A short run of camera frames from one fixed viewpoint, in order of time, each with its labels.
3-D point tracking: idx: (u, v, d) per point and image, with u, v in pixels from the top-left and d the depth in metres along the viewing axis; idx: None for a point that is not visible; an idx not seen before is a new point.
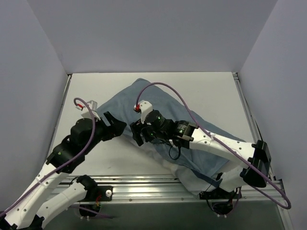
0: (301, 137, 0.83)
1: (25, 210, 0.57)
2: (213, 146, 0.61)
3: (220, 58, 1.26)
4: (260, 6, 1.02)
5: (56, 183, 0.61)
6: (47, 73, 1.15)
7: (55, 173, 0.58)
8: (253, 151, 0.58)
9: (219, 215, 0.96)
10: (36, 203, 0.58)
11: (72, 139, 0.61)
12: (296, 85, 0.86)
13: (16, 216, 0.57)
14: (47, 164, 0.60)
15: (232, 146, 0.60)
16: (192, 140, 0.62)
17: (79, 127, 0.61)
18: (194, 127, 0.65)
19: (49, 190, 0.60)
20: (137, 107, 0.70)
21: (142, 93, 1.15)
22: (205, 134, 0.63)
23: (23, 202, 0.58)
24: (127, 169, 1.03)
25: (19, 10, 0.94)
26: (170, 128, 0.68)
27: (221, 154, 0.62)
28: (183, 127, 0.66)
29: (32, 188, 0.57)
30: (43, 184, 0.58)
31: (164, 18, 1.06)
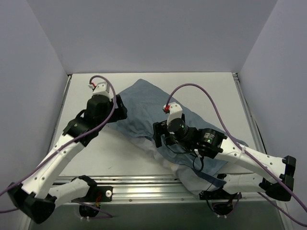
0: (301, 135, 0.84)
1: (43, 178, 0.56)
2: (243, 159, 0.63)
3: (220, 59, 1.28)
4: (259, 8, 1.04)
5: (72, 155, 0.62)
6: (47, 72, 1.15)
7: (73, 143, 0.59)
8: (284, 168, 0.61)
9: (219, 216, 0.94)
10: (53, 172, 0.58)
11: (88, 113, 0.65)
12: (295, 84, 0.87)
13: (33, 186, 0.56)
14: (64, 135, 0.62)
15: (263, 161, 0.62)
16: (221, 151, 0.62)
17: (96, 100, 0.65)
18: (223, 137, 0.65)
19: (66, 161, 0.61)
20: (167, 107, 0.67)
21: (143, 93, 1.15)
22: (234, 146, 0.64)
23: (41, 171, 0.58)
24: (128, 168, 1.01)
25: (20, 10, 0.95)
26: (194, 137, 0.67)
27: (249, 166, 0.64)
28: (211, 135, 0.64)
29: (51, 156, 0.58)
30: (62, 152, 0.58)
31: (165, 19, 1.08)
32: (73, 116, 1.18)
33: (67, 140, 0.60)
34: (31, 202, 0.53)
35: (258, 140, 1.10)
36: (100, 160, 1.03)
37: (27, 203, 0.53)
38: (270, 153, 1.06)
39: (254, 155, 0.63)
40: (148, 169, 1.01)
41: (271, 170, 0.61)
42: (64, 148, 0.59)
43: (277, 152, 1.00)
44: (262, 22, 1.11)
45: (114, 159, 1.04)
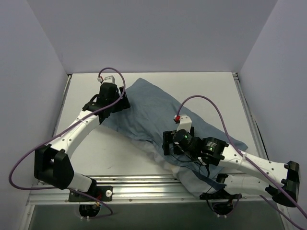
0: (301, 135, 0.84)
1: (70, 139, 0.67)
2: (244, 166, 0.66)
3: (220, 58, 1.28)
4: (260, 8, 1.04)
5: (90, 126, 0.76)
6: (47, 72, 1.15)
7: (93, 115, 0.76)
8: (287, 173, 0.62)
9: (219, 216, 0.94)
10: (78, 136, 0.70)
11: (101, 97, 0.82)
12: (296, 85, 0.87)
13: (62, 144, 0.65)
14: (84, 111, 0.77)
15: (264, 166, 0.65)
16: (222, 158, 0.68)
17: (108, 85, 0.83)
18: (225, 145, 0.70)
19: (86, 131, 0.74)
20: (178, 117, 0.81)
21: (143, 92, 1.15)
22: (235, 153, 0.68)
23: (66, 135, 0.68)
24: (127, 169, 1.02)
25: (20, 9, 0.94)
26: (197, 145, 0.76)
27: (252, 173, 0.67)
28: (213, 144, 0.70)
29: (76, 123, 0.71)
30: (85, 121, 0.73)
31: (165, 18, 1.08)
32: (74, 116, 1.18)
33: (88, 113, 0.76)
34: (63, 156, 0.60)
35: (257, 140, 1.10)
36: (100, 160, 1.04)
37: (58, 158, 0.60)
38: (271, 153, 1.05)
39: (256, 161, 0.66)
40: (147, 169, 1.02)
41: (272, 176, 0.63)
42: (86, 118, 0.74)
43: (277, 152, 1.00)
44: (262, 22, 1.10)
45: (113, 159, 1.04)
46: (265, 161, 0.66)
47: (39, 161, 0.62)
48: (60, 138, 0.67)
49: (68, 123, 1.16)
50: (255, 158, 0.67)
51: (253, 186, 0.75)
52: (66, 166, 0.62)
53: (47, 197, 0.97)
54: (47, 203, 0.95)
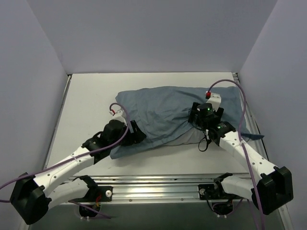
0: (301, 135, 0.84)
1: (55, 177, 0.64)
2: (238, 150, 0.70)
3: (220, 58, 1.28)
4: (259, 8, 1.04)
5: (83, 165, 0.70)
6: (47, 73, 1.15)
7: (89, 155, 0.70)
8: (270, 172, 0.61)
9: (219, 216, 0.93)
10: (64, 174, 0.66)
11: (104, 134, 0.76)
12: (296, 85, 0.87)
13: (44, 180, 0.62)
14: (82, 147, 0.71)
15: (254, 159, 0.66)
16: (223, 137, 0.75)
17: (113, 125, 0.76)
18: (232, 130, 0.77)
19: (76, 169, 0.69)
20: (208, 93, 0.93)
21: (149, 91, 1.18)
22: (236, 139, 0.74)
23: (54, 170, 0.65)
24: (128, 169, 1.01)
25: (19, 10, 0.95)
26: (211, 122, 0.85)
27: (242, 161, 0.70)
28: (223, 126, 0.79)
29: (67, 160, 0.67)
30: (77, 160, 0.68)
31: (164, 19, 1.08)
32: (74, 116, 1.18)
33: (84, 151, 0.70)
34: (39, 194, 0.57)
35: (257, 140, 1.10)
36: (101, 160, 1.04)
37: (34, 195, 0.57)
38: (271, 153, 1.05)
39: (250, 152, 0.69)
40: (147, 169, 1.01)
41: (255, 168, 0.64)
42: (80, 157, 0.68)
43: (277, 152, 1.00)
44: (262, 22, 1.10)
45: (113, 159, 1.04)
46: (258, 156, 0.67)
47: (17, 189, 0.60)
48: (47, 172, 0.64)
49: (68, 124, 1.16)
50: (252, 151, 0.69)
51: (245, 185, 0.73)
52: (41, 204, 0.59)
53: None
54: None
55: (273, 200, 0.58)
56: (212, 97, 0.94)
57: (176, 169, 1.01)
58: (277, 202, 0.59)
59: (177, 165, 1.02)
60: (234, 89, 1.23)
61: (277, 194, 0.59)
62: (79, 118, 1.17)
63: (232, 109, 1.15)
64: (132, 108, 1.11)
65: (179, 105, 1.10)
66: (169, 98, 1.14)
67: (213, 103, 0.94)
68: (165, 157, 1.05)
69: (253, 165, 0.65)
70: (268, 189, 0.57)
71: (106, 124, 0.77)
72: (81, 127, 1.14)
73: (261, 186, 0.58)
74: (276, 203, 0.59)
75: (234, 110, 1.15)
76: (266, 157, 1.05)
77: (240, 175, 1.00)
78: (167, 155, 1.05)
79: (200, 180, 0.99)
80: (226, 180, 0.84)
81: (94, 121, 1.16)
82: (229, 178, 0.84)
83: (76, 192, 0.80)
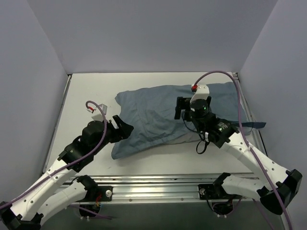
0: (301, 135, 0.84)
1: (32, 201, 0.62)
2: (246, 156, 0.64)
3: (220, 58, 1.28)
4: (259, 8, 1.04)
5: (64, 179, 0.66)
6: (47, 73, 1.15)
7: (66, 169, 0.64)
8: (285, 178, 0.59)
9: (218, 215, 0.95)
10: (42, 196, 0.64)
11: (84, 140, 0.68)
12: (296, 84, 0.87)
13: (21, 207, 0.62)
14: (59, 161, 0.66)
15: (265, 164, 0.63)
16: (228, 141, 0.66)
17: (91, 129, 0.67)
18: (235, 131, 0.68)
19: (57, 185, 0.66)
20: (194, 86, 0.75)
21: (148, 91, 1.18)
22: (242, 141, 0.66)
23: (30, 194, 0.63)
24: (127, 169, 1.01)
25: (20, 10, 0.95)
26: (210, 122, 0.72)
27: (250, 166, 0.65)
28: (224, 126, 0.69)
29: (42, 181, 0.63)
30: (53, 178, 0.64)
31: (164, 19, 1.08)
32: (73, 116, 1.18)
33: (61, 166, 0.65)
34: (17, 225, 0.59)
35: (258, 140, 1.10)
36: (101, 160, 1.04)
37: (12, 225, 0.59)
38: (271, 153, 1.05)
39: (260, 156, 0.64)
40: (147, 168, 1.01)
41: (270, 175, 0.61)
42: (56, 174, 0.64)
43: (277, 152, 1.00)
44: (262, 22, 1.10)
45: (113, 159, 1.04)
46: (269, 160, 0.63)
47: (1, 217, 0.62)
48: (23, 199, 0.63)
49: (68, 124, 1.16)
50: (261, 155, 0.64)
51: (248, 186, 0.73)
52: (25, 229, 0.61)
53: None
54: None
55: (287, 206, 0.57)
56: (198, 89, 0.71)
57: (176, 169, 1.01)
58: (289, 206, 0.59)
59: (178, 165, 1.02)
60: (231, 85, 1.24)
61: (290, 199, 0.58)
62: (79, 118, 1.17)
63: (231, 102, 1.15)
64: (132, 108, 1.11)
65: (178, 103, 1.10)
66: (168, 97, 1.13)
67: (203, 96, 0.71)
68: (165, 156, 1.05)
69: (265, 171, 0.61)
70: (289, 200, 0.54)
71: (84, 128, 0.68)
72: (81, 127, 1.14)
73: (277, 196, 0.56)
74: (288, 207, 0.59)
75: (234, 104, 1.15)
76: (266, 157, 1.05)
77: (240, 175, 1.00)
78: (167, 155, 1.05)
79: (200, 180, 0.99)
80: (227, 181, 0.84)
81: None
82: (229, 178, 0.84)
83: (73, 197, 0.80)
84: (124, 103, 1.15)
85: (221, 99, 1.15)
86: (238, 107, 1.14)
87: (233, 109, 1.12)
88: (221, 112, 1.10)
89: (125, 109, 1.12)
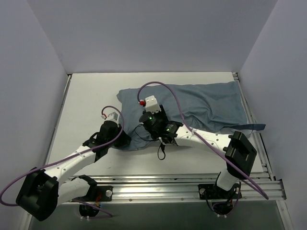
0: (301, 135, 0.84)
1: (65, 168, 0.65)
2: (194, 140, 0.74)
3: (219, 58, 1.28)
4: (259, 8, 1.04)
5: (86, 162, 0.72)
6: (47, 72, 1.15)
7: (91, 151, 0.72)
8: (229, 142, 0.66)
9: (219, 215, 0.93)
10: (72, 168, 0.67)
11: (100, 135, 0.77)
12: (296, 84, 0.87)
13: (54, 173, 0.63)
14: (83, 146, 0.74)
15: (211, 139, 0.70)
16: (176, 136, 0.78)
17: (108, 124, 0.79)
18: (180, 126, 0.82)
19: (81, 166, 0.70)
20: (143, 102, 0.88)
21: (149, 91, 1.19)
22: (187, 131, 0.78)
23: (62, 164, 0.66)
24: (128, 168, 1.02)
25: (19, 9, 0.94)
26: (159, 128, 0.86)
27: (202, 146, 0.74)
28: (171, 126, 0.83)
29: (73, 155, 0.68)
30: (83, 155, 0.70)
31: (164, 19, 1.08)
32: (73, 116, 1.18)
33: (86, 148, 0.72)
34: (53, 183, 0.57)
35: (257, 139, 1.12)
36: (101, 160, 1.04)
37: (48, 186, 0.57)
38: (270, 153, 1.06)
39: (204, 134, 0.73)
40: (148, 168, 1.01)
41: (217, 145, 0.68)
42: (85, 152, 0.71)
43: (277, 152, 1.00)
44: (262, 23, 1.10)
45: (113, 159, 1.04)
46: (213, 134, 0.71)
47: (26, 187, 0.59)
48: (54, 166, 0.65)
49: (67, 123, 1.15)
50: (205, 133, 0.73)
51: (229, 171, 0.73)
52: (54, 196, 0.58)
53: None
54: None
55: (247, 166, 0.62)
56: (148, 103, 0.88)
57: (175, 169, 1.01)
58: (251, 163, 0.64)
59: (177, 165, 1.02)
60: (234, 84, 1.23)
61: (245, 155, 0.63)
62: (79, 118, 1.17)
63: (232, 104, 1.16)
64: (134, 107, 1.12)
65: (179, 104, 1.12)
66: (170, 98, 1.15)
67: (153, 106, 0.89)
68: (165, 155, 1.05)
69: (213, 144, 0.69)
70: (235, 157, 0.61)
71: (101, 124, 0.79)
72: (81, 127, 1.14)
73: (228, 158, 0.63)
74: (249, 165, 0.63)
75: (235, 106, 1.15)
76: (266, 158, 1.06)
77: None
78: (167, 155, 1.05)
79: (200, 180, 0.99)
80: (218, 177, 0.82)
81: (94, 120, 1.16)
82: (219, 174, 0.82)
83: (78, 189, 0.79)
84: (125, 103, 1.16)
85: (220, 101, 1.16)
86: (239, 110, 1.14)
87: (234, 112, 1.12)
88: (221, 114, 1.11)
89: (126, 109, 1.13)
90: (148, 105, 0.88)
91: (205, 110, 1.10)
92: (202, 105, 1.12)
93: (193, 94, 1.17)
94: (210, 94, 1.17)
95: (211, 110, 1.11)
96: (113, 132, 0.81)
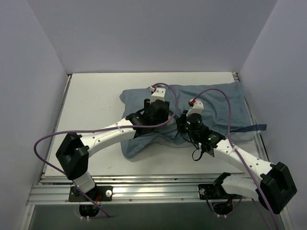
0: (301, 135, 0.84)
1: (99, 140, 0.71)
2: (232, 156, 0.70)
3: (219, 59, 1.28)
4: (259, 9, 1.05)
5: (123, 137, 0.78)
6: (47, 72, 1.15)
7: (132, 128, 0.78)
8: (269, 170, 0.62)
9: (219, 216, 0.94)
10: (107, 141, 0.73)
11: (148, 112, 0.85)
12: (296, 84, 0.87)
13: (89, 141, 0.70)
14: (125, 120, 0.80)
15: (250, 162, 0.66)
16: (216, 146, 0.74)
17: (159, 105, 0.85)
18: (222, 138, 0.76)
19: (117, 139, 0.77)
20: (193, 101, 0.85)
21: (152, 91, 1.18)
22: (228, 145, 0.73)
23: (98, 135, 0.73)
24: (129, 168, 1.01)
25: (20, 10, 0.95)
26: (203, 133, 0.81)
27: (239, 166, 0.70)
28: (214, 136, 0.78)
29: (112, 128, 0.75)
30: (121, 130, 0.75)
31: (164, 20, 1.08)
32: (73, 116, 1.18)
33: (127, 124, 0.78)
34: (83, 152, 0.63)
35: (257, 138, 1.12)
36: (101, 161, 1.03)
37: (79, 153, 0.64)
38: (269, 153, 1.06)
39: (245, 155, 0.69)
40: (149, 168, 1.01)
41: (254, 170, 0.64)
42: (123, 128, 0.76)
43: (277, 152, 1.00)
44: (262, 23, 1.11)
45: (113, 158, 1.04)
46: (253, 158, 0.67)
47: (64, 145, 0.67)
48: (91, 135, 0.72)
49: (67, 124, 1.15)
50: (245, 153, 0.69)
51: (249, 186, 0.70)
52: (84, 163, 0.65)
53: (47, 197, 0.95)
54: (48, 204, 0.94)
55: (282, 201, 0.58)
56: (195, 106, 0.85)
57: (175, 169, 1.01)
58: (286, 199, 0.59)
59: (178, 165, 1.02)
60: (238, 85, 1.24)
61: (282, 190, 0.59)
62: (79, 118, 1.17)
63: (236, 106, 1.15)
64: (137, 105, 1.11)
65: (184, 104, 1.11)
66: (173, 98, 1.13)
67: (197, 110, 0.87)
68: (165, 155, 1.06)
69: (251, 167, 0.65)
70: (272, 189, 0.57)
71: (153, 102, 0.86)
72: (82, 127, 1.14)
73: (263, 188, 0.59)
74: (284, 201, 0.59)
75: (240, 109, 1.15)
76: (266, 157, 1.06)
77: (240, 175, 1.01)
78: (167, 155, 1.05)
79: (200, 180, 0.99)
80: (228, 181, 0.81)
81: (94, 120, 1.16)
82: (230, 178, 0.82)
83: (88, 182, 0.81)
84: (129, 101, 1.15)
85: (219, 98, 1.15)
86: (243, 112, 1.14)
87: (236, 113, 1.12)
88: (225, 116, 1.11)
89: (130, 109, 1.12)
90: (194, 108, 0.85)
91: (211, 113, 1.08)
92: (206, 107, 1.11)
93: (194, 96, 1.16)
94: (210, 93, 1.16)
95: (216, 112, 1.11)
96: (162, 114, 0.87)
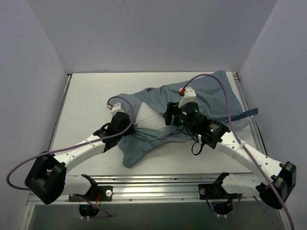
0: (301, 135, 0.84)
1: (74, 156, 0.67)
2: (240, 153, 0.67)
3: (219, 58, 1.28)
4: (259, 9, 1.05)
5: (96, 150, 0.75)
6: (47, 72, 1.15)
7: (101, 141, 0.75)
8: (279, 171, 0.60)
9: (219, 216, 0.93)
10: (81, 155, 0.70)
11: (112, 125, 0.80)
12: (296, 84, 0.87)
13: (64, 158, 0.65)
14: (93, 134, 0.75)
15: (259, 160, 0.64)
16: (220, 141, 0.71)
17: (120, 116, 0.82)
18: (227, 130, 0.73)
19: (90, 152, 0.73)
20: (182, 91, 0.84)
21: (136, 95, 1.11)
22: (234, 140, 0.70)
23: (72, 151, 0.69)
24: (128, 169, 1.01)
25: (19, 10, 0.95)
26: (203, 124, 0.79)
27: (246, 164, 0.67)
28: (216, 127, 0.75)
29: (83, 143, 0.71)
30: (92, 144, 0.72)
31: (164, 20, 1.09)
32: (73, 116, 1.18)
33: (96, 138, 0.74)
34: (60, 169, 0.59)
35: (252, 123, 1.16)
36: (102, 162, 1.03)
37: (55, 170, 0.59)
38: (270, 152, 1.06)
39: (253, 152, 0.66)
40: (149, 168, 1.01)
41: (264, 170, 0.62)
42: (94, 142, 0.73)
43: (277, 152, 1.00)
44: (262, 23, 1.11)
45: (113, 158, 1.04)
46: (262, 155, 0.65)
47: (36, 168, 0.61)
48: (64, 153, 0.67)
49: (67, 124, 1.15)
50: (253, 150, 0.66)
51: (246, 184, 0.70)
52: (61, 181, 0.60)
53: None
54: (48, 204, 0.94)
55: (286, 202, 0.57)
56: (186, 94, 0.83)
57: (175, 169, 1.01)
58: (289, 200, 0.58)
59: (177, 166, 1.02)
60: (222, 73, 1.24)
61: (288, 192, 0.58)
62: (79, 118, 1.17)
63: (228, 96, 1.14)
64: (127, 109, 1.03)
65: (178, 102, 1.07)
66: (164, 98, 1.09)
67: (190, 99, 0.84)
68: (165, 154, 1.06)
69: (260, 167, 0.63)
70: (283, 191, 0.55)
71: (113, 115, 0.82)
72: (81, 127, 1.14)
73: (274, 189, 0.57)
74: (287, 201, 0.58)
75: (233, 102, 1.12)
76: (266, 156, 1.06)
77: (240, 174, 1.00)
78: (166, 155, 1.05)
79: (200, 179, 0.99)
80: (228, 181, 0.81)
81: (94, 120, 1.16)
82: (229, 178, 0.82)
83: (82, 184, 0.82)
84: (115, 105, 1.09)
85: (218, 96, 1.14)
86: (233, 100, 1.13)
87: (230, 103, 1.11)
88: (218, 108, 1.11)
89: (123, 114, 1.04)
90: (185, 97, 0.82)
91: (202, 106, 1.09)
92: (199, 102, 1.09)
93: None
94: (200, 87, 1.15)
95: (208, 105, 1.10)
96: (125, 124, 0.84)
